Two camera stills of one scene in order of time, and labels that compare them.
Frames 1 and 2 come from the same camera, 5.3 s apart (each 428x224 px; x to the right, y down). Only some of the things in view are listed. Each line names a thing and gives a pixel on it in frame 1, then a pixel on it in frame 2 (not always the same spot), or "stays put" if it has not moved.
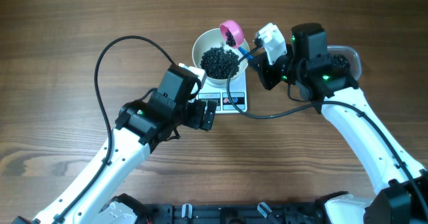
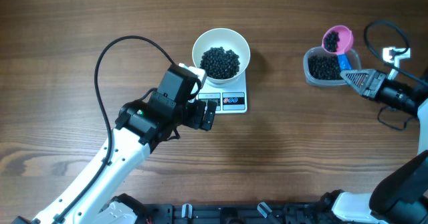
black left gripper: [196, 120] stays put
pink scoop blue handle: [233, 35] -> [338, 39]
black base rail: [307, 212] stays put
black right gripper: [265, 69] -> [378, 79]
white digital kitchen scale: [231, 99] stays put
